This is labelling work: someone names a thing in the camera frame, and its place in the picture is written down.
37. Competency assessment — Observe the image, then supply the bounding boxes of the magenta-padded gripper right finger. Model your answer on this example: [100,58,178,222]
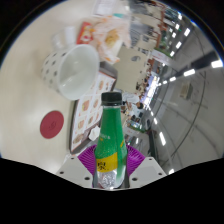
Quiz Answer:
[124,145,168,190]

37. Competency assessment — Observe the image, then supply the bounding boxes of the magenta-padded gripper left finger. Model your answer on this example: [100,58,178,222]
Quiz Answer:
[54,144,99,189]

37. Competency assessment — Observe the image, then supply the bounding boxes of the green plastic drink bottle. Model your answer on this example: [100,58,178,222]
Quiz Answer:
[94,91,129,190]

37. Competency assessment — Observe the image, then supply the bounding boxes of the white crumpled napkin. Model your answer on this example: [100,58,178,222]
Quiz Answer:
[88,124,102,142]

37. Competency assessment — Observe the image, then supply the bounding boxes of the flat round red coaster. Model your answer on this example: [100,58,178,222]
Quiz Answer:
[39,110,65,140]

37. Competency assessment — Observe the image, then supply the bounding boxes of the person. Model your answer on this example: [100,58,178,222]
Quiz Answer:
[121,91,143,108]

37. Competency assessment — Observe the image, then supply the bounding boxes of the ceiling air conditioner unit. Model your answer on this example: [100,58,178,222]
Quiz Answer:
[179,81,195,101]

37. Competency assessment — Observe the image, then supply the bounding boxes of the white polka-dot mug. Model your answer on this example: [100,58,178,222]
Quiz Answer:
[40,43,101,101]

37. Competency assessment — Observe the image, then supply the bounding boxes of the ceiling lights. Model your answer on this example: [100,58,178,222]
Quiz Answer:
[146,9,224,175]

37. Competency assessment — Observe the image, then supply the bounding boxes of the beige canteen chairs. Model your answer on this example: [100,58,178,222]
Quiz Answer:
[114,13,174,134]

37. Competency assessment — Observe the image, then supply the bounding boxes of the plastic bag with food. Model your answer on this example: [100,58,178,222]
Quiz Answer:
[88,14,133,64]

